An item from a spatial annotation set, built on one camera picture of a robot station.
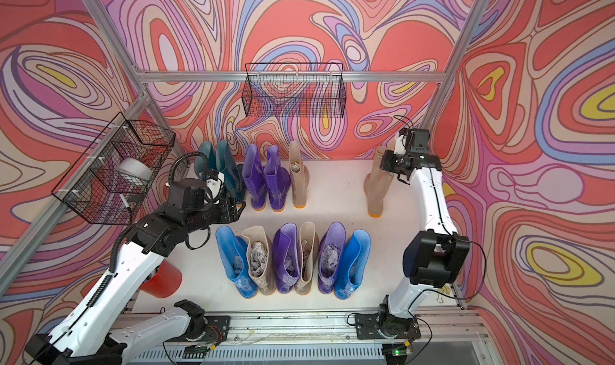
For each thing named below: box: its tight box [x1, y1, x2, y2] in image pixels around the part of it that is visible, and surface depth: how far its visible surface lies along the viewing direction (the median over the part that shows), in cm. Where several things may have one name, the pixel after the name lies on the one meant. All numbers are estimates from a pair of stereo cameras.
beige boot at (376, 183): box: [363, 146, 394, 219], surface depth 92 cm
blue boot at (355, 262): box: [334, 228, 373, 301], surface depth 65 cm
